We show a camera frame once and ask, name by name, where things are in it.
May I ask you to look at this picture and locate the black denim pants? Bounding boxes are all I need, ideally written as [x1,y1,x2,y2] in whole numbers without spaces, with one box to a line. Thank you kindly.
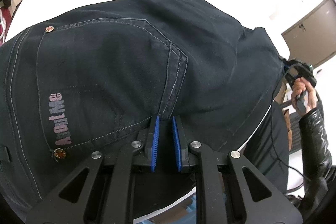
[1,0,284,218]

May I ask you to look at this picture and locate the person's right hand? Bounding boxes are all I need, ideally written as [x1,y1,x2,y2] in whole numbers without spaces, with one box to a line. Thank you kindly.
[291,77,318,117]

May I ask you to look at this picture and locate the brown wooden door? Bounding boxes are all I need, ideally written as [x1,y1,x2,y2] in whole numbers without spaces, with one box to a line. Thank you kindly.
[282,0,336,68]

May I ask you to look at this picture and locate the black shiny jacket sleeve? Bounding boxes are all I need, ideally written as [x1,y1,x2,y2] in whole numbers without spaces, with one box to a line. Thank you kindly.
[286,107,335,221]

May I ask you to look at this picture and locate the red white bag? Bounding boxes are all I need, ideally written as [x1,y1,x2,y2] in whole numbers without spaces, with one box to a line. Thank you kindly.
[0,8,11,45]

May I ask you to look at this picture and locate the thin black cable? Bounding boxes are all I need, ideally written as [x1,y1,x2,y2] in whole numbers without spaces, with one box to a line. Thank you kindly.
[270,63,312,192]

